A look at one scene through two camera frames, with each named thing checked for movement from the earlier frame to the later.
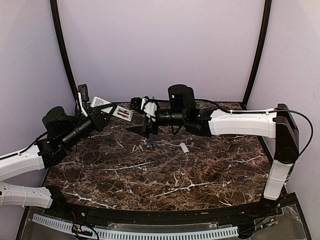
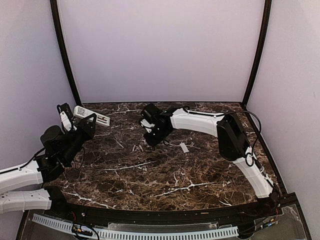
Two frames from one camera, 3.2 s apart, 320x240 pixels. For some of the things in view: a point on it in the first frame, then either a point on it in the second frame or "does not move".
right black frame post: (267, 8) does not move
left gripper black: (100, 120) → (88, 131)
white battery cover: (184, 147) does not move
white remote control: (120, 112) → (81, 113)
